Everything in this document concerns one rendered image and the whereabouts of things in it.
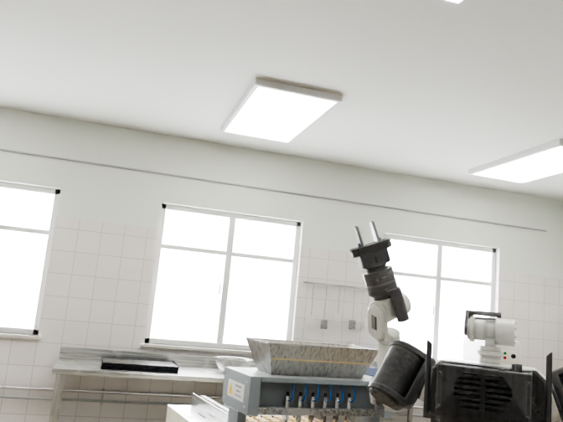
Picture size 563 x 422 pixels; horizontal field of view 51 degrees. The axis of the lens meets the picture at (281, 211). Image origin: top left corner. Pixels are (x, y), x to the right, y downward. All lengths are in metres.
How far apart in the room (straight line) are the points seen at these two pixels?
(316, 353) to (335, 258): 3.37
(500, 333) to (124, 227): 4.44
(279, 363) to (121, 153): 3.49
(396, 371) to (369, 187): 4.79
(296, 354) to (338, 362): 0.22
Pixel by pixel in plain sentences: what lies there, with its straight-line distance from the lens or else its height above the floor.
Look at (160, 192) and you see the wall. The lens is 5.68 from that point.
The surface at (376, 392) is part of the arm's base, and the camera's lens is 1.57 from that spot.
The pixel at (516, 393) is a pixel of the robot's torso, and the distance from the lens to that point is 1.40.
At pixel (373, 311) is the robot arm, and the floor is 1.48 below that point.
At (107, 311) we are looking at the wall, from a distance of 5.58.
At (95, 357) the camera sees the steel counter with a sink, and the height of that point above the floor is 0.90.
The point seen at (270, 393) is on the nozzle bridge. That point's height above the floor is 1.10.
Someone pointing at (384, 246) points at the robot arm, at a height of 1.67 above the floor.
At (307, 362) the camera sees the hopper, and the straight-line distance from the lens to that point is 2.72.
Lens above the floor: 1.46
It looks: 9 degrees up
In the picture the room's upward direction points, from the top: 5 degrees clockwise
